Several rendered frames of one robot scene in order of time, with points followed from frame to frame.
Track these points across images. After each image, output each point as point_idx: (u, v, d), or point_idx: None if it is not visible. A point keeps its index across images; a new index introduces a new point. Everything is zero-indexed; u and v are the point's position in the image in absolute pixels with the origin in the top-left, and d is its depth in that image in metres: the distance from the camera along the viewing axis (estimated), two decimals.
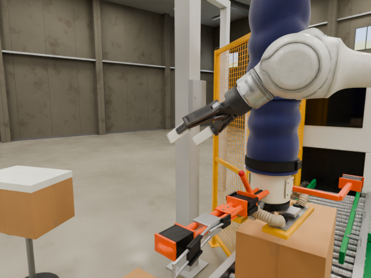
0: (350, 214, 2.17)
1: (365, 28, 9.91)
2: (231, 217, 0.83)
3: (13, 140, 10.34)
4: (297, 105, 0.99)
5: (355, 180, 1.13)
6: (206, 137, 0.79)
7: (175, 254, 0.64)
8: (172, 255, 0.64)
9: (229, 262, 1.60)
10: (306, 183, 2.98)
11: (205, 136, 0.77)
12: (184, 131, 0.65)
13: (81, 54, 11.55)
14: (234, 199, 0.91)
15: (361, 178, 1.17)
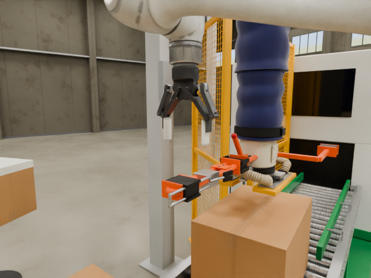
0: (335, 207, 2.01)
1: None
2: None
3: (5, 138, 10.18)
4: (280, 75, 1.09)
5: (331, 146, 1.26)
6: (207, 131, 0.68)
7: (182, 195, 0.70)
8: (179, 196, 0.70)
9: None
10: None
11: (202, 129, 0.69)
12: (164, 123, 0.76)
13: (74, 50, 11.39)
14: (228, 160, 0.99)
15: (337, 145, 1.30)
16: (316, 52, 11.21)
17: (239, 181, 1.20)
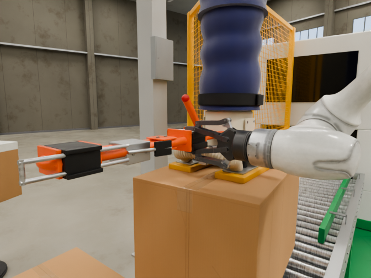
0: (337, 192, 1.90)
1: (363, 19, 9.64)
2: None
3: (1, 134, 10.06)
4: (255, 22, 0.81)
5: None
6: (189, 127, 0.73)
7: (59, 167, 0.42)
8: (56, 169, 0.42)
9: None
10: None
11: None
12: None
13: (72, 46, 11.28)
14: (176, 131, 0.71)
15: None
16: None
17: (203, 167, 0.91)
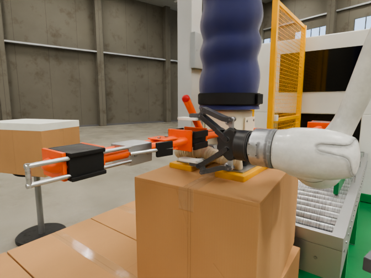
0: None
1: (364, 18, 10.00)
2: None
3: None
4: (254, 21, 0.81)
5: (325, 122, 0.98)
6: (193, 115, 0.72)
7: (64, 170, 0.43)
8: (61, 172, 0.43)
9: None
10: None
11: None
12: None
13: (82, 45, 11.64)
14: (177, 131, 0.72)
15: None
16: None
17: None
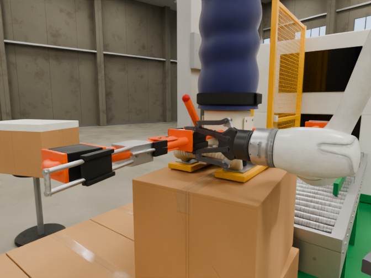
0: None
1: (364, 18, 10.00)
2: (169, 146, 0.63)
3: None
4: (253, 21, 0.81)
5: (323, 122, 0.99)
6: (189, 127, 0.73)
7: (65, 171, 0.42)
8: (62, 173, 0.42)
9: None
10: None
11: None
12: None
13: (82, 45, 11.64)
14: (178, 131, 0.71)
15: None
16: None
17: (203, 166, 0.92)
